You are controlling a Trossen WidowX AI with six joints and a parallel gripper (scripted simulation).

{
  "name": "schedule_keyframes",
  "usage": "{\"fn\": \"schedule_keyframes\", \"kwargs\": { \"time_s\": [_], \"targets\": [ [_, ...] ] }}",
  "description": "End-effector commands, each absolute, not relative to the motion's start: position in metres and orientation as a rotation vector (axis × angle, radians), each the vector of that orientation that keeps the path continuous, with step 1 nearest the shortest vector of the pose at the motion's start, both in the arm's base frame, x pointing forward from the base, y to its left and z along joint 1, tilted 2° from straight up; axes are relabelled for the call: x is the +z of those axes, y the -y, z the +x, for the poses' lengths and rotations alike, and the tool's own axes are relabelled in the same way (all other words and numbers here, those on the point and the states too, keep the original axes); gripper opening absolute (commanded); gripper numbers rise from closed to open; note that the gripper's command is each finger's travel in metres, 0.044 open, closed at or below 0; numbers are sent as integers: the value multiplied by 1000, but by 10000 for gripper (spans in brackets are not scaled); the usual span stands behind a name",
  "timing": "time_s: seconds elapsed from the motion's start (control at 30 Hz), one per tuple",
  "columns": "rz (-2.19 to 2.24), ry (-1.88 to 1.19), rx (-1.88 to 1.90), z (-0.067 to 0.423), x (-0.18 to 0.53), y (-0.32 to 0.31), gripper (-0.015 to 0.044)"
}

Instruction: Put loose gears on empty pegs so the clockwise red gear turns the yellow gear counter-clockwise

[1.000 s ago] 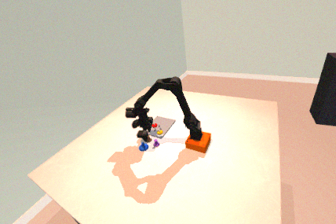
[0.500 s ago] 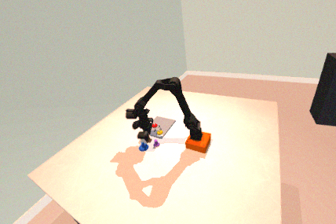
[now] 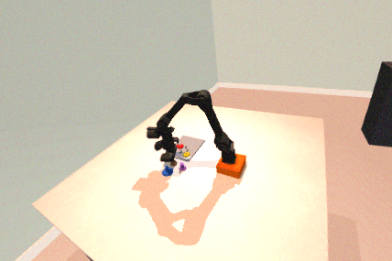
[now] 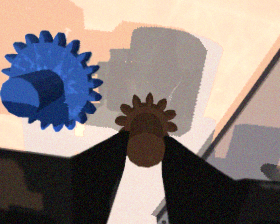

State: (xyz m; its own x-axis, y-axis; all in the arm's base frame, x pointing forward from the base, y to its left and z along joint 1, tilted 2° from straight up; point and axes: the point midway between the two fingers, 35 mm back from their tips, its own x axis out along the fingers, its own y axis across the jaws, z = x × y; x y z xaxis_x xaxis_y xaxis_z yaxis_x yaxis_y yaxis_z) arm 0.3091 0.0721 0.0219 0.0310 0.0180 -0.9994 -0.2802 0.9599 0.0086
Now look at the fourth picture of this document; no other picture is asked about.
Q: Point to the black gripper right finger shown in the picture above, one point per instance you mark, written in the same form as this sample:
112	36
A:
198	193

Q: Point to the brown gear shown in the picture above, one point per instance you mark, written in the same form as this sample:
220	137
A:
147	124

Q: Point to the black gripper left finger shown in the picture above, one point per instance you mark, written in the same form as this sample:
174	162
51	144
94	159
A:
78	189

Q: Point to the blue gear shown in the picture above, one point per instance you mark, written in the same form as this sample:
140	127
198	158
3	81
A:
50	82

